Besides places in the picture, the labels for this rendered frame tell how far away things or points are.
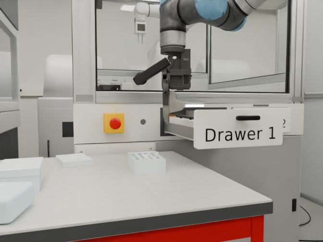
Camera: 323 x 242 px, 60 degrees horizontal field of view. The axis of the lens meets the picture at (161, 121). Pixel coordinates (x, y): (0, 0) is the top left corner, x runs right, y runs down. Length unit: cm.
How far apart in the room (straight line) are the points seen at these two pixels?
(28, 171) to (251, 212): 45
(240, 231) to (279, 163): 83
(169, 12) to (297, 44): 78
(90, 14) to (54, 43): 328
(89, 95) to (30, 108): 332
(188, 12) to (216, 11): 8
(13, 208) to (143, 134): 67
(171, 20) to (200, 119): 28
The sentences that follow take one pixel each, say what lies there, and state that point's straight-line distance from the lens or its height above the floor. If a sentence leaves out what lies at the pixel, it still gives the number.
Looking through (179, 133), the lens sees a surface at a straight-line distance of 95.
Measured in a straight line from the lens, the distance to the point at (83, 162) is 87.
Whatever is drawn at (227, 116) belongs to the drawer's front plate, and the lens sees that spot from 82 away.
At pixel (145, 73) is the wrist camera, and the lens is 80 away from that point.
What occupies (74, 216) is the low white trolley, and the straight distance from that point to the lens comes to 51.
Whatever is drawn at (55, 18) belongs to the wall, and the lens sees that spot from 444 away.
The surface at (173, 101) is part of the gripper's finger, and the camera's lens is 79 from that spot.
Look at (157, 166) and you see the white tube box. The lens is 75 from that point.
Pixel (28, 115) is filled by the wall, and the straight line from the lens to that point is 435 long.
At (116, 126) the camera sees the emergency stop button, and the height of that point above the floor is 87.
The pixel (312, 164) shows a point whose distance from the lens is 311.
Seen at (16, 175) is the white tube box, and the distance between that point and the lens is 65.
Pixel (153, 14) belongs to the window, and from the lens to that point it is 115.
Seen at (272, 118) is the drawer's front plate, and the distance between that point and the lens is 91.
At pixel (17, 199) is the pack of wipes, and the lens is 51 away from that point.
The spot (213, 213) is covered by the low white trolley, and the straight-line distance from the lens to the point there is 54.
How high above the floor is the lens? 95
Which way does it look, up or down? 4 degrees down
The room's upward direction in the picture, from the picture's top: straight up
